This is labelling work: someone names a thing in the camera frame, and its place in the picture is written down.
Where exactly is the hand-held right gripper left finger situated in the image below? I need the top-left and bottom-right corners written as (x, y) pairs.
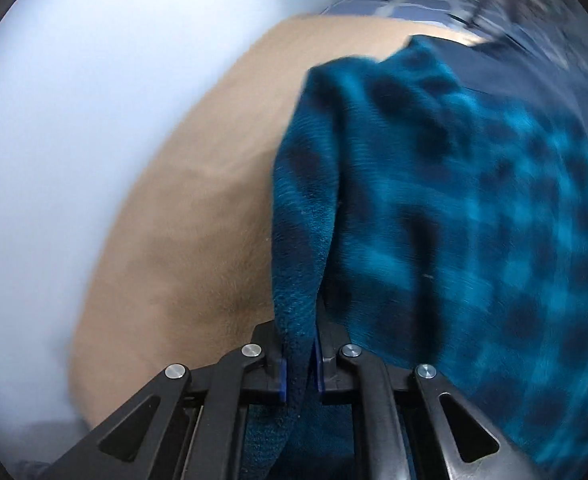
top-left (39, 322), bottom-right (289, 480)

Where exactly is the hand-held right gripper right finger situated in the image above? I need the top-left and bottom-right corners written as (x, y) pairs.
top-left (314, 294), bottom-right (540, 480)

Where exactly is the blue plaid fleece garment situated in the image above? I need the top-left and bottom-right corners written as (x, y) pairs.
top-left (244, 35), bottom-right (588, 480)

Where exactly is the tan blanket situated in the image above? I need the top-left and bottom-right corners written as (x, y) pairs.
top-left (69, 12), bottom-right (475, 431)

